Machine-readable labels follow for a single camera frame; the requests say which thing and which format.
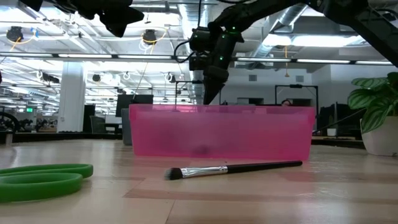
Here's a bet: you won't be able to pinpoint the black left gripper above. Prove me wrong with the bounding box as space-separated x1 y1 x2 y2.
71 0 146 38

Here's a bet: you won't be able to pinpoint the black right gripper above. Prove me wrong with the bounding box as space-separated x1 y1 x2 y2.
189 21 245 105

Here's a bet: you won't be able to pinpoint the black ceiling device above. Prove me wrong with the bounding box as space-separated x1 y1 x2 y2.
142 29 159 46
6 26 24 43

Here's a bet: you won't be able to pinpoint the pink translucent plastic bin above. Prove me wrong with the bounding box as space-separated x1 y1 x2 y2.
129 104 317 162

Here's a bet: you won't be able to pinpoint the long ceiling light strip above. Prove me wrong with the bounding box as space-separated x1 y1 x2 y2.
0 52 398 65

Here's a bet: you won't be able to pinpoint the black background monitor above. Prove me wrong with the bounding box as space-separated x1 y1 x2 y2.
115 94 154 118

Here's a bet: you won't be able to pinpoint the black brush with silver ferrule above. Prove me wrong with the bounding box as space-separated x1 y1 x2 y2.
164 160 303 181

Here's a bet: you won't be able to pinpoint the grey translucent plastic bin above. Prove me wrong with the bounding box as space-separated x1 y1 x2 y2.
120 108 133 146

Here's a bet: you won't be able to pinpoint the white building column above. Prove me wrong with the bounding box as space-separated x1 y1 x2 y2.
57 61 86 133

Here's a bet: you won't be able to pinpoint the potted plant with striped leaves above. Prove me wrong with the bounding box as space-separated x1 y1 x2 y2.
347 72 398 156

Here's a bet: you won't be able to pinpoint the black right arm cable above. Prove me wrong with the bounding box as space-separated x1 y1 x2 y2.
173 0 203 63

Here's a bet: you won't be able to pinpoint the black background rig frame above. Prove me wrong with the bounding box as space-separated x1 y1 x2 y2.
274 84 319 108

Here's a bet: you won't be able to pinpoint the green scissors handles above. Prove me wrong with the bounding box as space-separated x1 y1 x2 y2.
0 163 94 203

